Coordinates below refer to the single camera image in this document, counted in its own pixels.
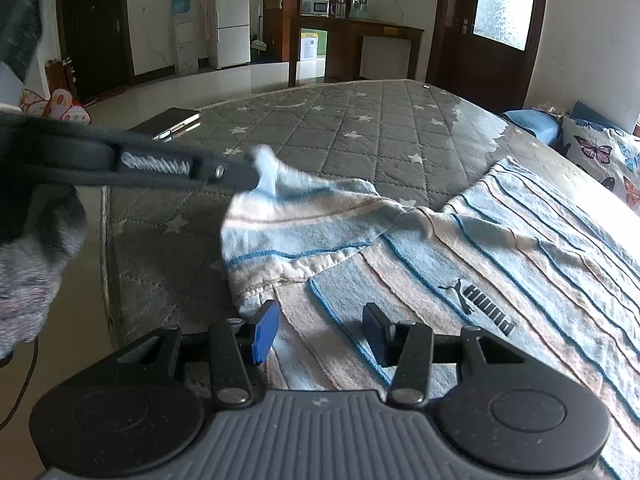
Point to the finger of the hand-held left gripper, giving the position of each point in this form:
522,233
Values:
235,175

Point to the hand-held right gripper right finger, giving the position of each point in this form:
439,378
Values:
380,335

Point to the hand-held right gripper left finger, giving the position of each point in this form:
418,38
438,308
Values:
265,332

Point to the striped blue beige towel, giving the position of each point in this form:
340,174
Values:
500,260

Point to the person's left forearm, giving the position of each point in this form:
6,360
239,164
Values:
35,270

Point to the colourful butterfly toy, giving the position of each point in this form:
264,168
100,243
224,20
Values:
60,105

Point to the brown wooden chair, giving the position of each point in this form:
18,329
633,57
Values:
60,77

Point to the smartphone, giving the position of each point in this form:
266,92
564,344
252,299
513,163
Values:
165,122

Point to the dark wooden entry door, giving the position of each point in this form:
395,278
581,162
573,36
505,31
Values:
95,35

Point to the grey quilted star table cover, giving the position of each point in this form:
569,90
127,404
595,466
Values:
350,120

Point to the person's grey jacket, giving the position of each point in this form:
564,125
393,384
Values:
17,25

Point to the broom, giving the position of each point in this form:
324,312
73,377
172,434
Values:
258,42

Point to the water dispenser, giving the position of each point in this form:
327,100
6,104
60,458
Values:
186,45

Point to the green sign with white paper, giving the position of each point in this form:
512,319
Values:
312,44

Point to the white refrigerator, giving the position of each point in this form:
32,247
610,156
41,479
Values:
230,20

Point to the pink hanging item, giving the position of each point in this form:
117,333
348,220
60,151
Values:
206,15

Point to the dark wooden sideboard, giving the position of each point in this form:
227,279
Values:
350,40

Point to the microwave oven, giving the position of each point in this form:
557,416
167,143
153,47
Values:
320,8

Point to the blue seat cushion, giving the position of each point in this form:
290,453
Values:
532,125

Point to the butterfly print pillow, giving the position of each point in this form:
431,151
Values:
600,155

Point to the wooden door with frosted glass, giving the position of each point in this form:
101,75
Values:
500,10

